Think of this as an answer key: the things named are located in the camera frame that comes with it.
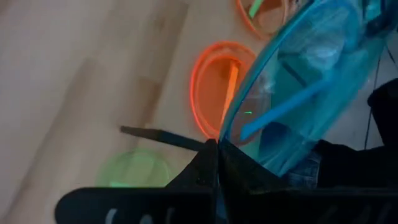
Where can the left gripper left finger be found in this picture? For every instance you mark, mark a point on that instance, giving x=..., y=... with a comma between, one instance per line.
x=202, y=171

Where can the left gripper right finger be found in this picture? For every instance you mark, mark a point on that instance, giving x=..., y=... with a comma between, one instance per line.
x=242, y=177

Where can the translucent teal plastic plate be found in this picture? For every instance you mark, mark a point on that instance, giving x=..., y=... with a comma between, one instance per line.
x=311, y=77

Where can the black office chair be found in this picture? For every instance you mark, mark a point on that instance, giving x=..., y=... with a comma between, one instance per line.
x=357, y=168

